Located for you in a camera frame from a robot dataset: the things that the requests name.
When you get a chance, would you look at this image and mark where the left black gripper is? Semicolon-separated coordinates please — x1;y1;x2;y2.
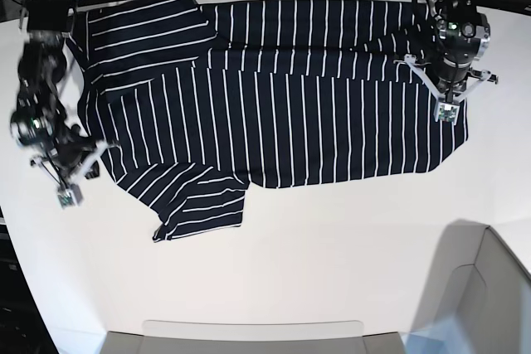
426;53;473;93

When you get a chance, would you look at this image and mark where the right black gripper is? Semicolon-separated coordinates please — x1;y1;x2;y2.
49;124;99;178

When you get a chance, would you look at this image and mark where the navy white striped T-shirt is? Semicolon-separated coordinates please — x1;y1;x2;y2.
67;0;468;242

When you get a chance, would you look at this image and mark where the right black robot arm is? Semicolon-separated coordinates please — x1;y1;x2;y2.
10;0;105;184

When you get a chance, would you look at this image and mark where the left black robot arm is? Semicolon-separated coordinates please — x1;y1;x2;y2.
426;0;491;95

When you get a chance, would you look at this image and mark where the grey bin front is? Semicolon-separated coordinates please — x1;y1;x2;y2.
100;320;406;353

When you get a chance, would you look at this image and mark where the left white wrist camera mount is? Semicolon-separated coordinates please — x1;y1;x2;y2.
393;54;499;125

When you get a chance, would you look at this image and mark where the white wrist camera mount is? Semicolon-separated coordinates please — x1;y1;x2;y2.
30;140;119;209
393;54;499;125

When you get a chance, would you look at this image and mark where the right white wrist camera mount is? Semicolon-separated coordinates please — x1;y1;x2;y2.
30;140;119;209

